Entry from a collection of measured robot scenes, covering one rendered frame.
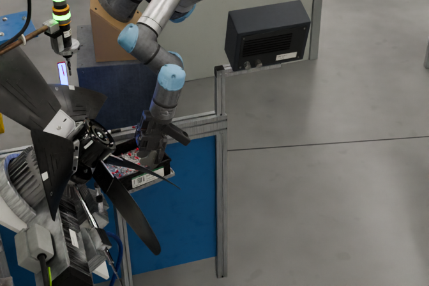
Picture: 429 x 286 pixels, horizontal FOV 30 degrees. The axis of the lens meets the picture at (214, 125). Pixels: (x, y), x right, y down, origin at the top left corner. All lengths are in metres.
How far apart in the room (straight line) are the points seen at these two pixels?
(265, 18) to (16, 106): 0.93
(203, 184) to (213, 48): 1.55
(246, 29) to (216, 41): 1.82
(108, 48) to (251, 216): 1.20
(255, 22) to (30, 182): 0.94
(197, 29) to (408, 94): 1.21
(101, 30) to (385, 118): 1.96
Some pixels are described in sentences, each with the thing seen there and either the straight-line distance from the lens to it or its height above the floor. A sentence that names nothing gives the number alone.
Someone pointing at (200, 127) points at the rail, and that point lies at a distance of 2.87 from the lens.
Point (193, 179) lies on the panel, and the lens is 3.04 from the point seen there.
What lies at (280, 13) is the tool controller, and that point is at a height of 1.24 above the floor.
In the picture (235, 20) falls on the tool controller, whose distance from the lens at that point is 2.67.
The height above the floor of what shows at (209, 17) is 0.39.
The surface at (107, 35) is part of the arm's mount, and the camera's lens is 2.87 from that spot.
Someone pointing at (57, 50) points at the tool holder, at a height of 1.47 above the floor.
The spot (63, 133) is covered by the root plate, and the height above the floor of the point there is 1.23.
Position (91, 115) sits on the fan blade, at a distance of 2.37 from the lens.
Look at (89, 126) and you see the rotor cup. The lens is 2.23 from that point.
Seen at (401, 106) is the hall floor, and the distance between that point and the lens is 4.45.
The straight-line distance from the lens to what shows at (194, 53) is 4.46.
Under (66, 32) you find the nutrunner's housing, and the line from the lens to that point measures 2.13.
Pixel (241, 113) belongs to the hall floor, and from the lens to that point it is 4.30.
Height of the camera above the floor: 2.60
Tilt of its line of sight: 38 degrees down
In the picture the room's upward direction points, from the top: 1 degrees counter-clockwise
